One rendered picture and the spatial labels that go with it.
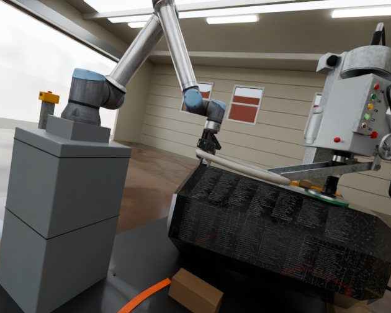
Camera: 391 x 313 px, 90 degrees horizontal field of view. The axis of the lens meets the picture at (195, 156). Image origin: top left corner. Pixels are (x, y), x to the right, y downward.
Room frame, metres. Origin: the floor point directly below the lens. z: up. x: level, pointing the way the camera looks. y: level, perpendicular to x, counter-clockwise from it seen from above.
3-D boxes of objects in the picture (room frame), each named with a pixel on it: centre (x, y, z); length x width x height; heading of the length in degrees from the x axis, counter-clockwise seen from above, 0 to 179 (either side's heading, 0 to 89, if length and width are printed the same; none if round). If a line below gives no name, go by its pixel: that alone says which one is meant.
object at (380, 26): (1.20, -0.86, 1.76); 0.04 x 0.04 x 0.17
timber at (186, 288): (1.08, -0.18, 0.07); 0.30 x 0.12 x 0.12; 63
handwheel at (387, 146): (1.12, -1.01, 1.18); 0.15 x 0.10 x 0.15; 108
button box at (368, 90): (1.07, -0.82, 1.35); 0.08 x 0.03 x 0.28; 108
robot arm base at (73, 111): (1.05, 0.64, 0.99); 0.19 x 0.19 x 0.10
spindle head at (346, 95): (1.22, -0.93, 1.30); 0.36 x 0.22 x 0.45; 108
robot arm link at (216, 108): (1.15, -0.06, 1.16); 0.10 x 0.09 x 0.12; 83
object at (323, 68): (2.07, -1.09, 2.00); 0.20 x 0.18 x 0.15; 149
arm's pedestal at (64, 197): (1.05, 0.64, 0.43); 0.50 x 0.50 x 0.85; 65
